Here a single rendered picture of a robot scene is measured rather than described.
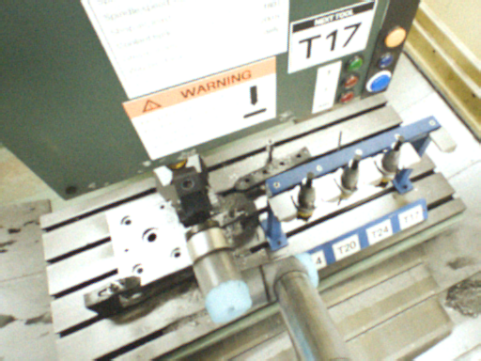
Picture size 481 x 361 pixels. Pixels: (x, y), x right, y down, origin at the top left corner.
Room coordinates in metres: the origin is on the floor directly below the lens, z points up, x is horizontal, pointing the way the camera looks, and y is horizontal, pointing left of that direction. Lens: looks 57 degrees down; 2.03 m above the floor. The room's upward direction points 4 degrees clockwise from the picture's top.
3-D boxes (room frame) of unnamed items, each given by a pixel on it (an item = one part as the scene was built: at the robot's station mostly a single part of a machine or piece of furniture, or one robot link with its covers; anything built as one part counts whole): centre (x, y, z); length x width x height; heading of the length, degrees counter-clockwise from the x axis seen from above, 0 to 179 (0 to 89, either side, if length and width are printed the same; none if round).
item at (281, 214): (0.34, 0.00, 1.21); 0.07 x 0.05 x 0.01; 28
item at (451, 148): (0.55, -0.39, 1.21); 0.07 x 0.05 x 0.01; 28
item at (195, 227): (0.29, 0.18, 1.29); 0.12 x 0.08 x 0.09; 29
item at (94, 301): (0.19, 0.41, 0.97); 0.13 x 0.03 x 0.15; 118
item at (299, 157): (0.57, 0.04, 0.93); 0.26 x 0.05 x 0.06; 123
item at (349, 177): (0.42, -0.15, 1.26); 0.04 x 0.04 x 0.07
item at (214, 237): (0.22, 0.14, 1.30); 0.08 x 0.05 x 0.08; 119
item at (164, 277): (0.35, 0.31, 0.97); 0.29 x 0.23 x 0.05; 118
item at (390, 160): (0.47, -0.24, 1.26); 0.04 x 0.04 x 0.07
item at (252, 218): (0.40, 0.14, 0.97); 0.13 x 0.03 x 0.15; 118
